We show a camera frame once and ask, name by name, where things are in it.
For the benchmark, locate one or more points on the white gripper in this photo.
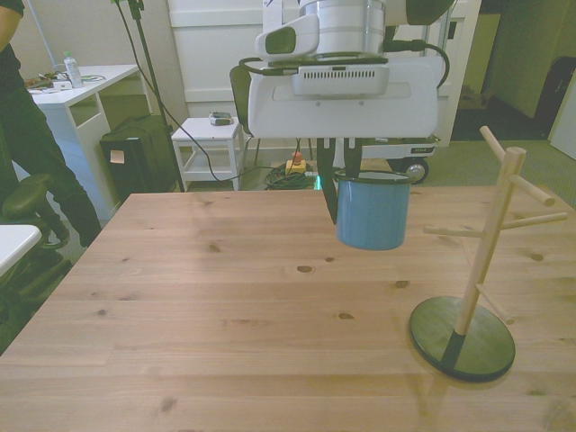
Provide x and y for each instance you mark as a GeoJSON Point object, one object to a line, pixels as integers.
{"type": "Point", "coordinates": [342, 117]}

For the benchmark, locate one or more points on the blue enamel mug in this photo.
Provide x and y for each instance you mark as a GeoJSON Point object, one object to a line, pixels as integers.
{"type": "Point", "coordinates": [371, 211]}

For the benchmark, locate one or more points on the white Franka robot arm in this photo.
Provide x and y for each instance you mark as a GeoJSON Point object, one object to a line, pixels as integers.
{"type": "Point", "coordinates": [342, 22]}

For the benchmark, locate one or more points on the wooden mug tree black base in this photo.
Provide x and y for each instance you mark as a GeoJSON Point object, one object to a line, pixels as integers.
{"type": "Point", "coordinates": [463, 346]}

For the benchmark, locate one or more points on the yellow emergency stop button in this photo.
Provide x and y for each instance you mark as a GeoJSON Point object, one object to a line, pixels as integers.
{"type": "Point", "coordinates": [297, 164]}

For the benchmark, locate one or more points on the white wheeled cart base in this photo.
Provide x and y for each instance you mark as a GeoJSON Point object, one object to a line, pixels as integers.
{"type": "Point", "coordinates": [405, 153]}

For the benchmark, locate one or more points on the black chair with metal legs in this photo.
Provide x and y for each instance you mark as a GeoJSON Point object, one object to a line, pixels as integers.
{"type": "Point", "coordinates": [238, 99]}

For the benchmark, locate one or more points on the grey handheld device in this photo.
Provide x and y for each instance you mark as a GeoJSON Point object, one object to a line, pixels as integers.
{"type": "Point", "coordinates": [220, 119]}

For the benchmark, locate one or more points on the small white side table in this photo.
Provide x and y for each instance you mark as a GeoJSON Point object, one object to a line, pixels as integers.
{"type": "Point", "coordinates": [207, 135]}

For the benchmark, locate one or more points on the black bag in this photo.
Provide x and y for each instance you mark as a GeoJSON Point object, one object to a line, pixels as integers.
{"type": "Point", "coordinates": [139, 153]}
{"type": "Point", "coordinates": [555, 90]}

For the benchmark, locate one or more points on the black tripod stand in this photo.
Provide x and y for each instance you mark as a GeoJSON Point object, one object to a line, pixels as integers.
{"type": "Point", "coordinates": [153, 90]}

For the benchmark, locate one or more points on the yellow sticky note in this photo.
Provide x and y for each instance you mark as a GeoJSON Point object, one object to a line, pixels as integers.
{"type": "Point", "coordinates": [117, 156]}

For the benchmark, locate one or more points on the white desk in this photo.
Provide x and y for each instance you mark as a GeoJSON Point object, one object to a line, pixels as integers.
{"type": "Point", "coordinates": [90, 99]}

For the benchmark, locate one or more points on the clear plastic bottle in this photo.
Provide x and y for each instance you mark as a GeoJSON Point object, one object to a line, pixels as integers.
{"type": "Point", "coordinates": [73, 69]}

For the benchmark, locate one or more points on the small white box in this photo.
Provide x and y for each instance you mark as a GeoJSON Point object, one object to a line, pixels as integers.
{"type": "Point", "coordinates": [62, 84]}

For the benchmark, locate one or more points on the person in dark clothes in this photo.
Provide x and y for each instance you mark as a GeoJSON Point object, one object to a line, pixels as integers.
{"type": "Point", "coordinates": [31, 135]}

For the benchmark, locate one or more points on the black office chair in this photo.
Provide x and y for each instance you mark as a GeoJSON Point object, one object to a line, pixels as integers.
{"type": "Point", "coordinates": [31, 202]}

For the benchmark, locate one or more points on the white table corner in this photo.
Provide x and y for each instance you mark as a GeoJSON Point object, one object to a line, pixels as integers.
{"type": "Point", "coordinates": [15, 245]}

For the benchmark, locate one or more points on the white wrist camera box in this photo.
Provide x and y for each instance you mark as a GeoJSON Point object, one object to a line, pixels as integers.
{"type": "Point", "coordinates": [288, 40]}

